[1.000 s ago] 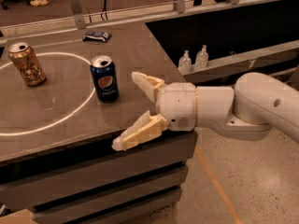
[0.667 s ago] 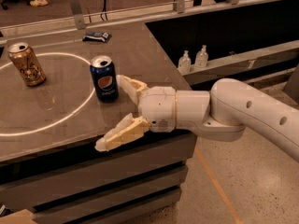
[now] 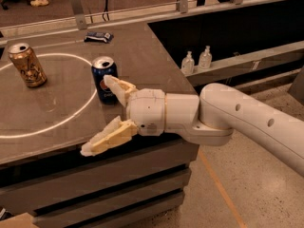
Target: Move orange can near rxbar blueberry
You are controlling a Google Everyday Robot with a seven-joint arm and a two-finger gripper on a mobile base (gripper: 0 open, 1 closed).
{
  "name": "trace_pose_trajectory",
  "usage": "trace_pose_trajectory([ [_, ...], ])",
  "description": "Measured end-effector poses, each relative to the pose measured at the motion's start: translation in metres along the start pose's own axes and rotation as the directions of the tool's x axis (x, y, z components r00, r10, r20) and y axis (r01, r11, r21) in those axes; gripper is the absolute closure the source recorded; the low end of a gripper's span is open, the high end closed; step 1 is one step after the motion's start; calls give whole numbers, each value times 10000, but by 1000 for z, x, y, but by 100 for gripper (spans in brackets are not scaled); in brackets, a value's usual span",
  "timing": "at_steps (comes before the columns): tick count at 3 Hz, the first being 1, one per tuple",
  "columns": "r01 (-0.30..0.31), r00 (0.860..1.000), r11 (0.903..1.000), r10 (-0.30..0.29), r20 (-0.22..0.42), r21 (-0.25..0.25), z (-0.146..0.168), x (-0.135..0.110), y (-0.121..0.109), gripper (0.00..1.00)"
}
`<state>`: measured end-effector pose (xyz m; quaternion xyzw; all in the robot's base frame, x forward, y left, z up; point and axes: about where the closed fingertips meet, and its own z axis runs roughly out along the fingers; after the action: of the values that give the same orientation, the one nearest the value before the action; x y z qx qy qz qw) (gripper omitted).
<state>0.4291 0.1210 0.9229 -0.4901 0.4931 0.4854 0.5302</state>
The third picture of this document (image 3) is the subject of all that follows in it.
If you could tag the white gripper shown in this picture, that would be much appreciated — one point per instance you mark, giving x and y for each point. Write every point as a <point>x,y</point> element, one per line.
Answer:
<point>147,111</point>

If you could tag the orange soda can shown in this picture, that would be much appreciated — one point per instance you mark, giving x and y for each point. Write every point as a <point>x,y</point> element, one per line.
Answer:
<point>26,62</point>

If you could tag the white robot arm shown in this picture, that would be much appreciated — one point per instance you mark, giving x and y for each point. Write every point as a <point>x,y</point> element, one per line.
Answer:
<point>205,119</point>

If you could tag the blue rxbar blueberry wrapper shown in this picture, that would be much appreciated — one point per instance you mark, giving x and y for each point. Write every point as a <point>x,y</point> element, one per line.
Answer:
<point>104,37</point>

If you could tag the grey drawer cabinet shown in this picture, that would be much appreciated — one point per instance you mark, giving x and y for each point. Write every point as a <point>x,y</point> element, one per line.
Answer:
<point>46,176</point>

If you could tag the left clear sanitizer bottle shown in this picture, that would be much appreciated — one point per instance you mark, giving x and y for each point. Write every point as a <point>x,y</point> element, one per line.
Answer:
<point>187,64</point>

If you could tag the clear sanitizer bottle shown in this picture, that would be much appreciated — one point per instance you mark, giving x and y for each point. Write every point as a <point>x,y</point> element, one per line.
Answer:
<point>205,58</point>
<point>187,64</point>

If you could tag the right clear sanitizer bottle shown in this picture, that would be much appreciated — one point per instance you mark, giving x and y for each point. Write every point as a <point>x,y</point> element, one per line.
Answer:
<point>205,58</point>

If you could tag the metal railing post left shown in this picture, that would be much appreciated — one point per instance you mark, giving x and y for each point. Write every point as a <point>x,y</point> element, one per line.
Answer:
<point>78,14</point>

